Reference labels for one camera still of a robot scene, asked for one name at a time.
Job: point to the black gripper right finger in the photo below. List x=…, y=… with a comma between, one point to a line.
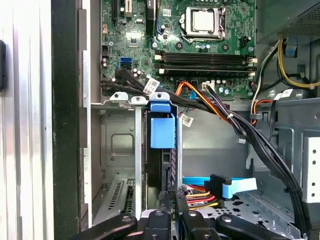
x=197, y=225

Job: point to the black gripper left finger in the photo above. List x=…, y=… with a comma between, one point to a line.
x=157, y=225

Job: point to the hard disk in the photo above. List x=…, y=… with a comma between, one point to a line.
x=162, y=132

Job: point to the black PC case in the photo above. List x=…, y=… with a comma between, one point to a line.
x=65, y=125

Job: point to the grey metal drive cage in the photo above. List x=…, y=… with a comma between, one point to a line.
x=287, y=117

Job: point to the black RAM slot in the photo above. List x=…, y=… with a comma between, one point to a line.
x=200, y=66
x=200, y=72
x=200, y=52
x=200, y=58

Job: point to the blue board port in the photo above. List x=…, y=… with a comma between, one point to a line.
x=125, y=62

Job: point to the metal locking lever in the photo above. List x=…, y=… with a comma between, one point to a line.
x=207, y=40

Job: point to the green motherboard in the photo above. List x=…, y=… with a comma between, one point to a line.
x=140, y=37

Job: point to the metal socket cover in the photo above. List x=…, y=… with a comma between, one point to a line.
x=189, y=22

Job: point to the silver CPU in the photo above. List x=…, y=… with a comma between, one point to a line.
x=203, y=21

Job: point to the tan expansion slot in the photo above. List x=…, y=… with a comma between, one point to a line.
x=128, y=8

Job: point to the black expansion slot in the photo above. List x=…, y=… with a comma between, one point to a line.
x=115, y=10

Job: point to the small black plastic block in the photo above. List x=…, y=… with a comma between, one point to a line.
x=2, y=65

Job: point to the grey power supply unit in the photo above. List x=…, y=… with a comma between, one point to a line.
x=300, y=22

